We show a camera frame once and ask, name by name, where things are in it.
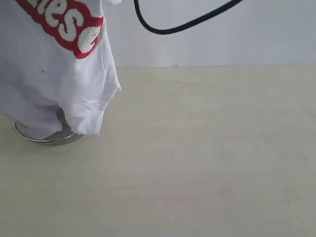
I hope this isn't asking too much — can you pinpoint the white t-shirt red lettering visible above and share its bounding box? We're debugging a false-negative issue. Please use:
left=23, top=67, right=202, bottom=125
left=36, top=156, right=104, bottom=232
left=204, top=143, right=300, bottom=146
left=0, top=0, right=121, bottom=140

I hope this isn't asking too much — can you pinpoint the round metal mesh basket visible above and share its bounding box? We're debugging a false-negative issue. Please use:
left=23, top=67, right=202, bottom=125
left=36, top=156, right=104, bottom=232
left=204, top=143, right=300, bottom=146
left=12, top=107, right=83, bottom=146

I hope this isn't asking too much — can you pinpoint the black camera cable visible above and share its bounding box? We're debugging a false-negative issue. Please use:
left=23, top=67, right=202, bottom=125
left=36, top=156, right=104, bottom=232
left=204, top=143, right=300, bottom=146
left=133, top=0, right=244, bottom=35

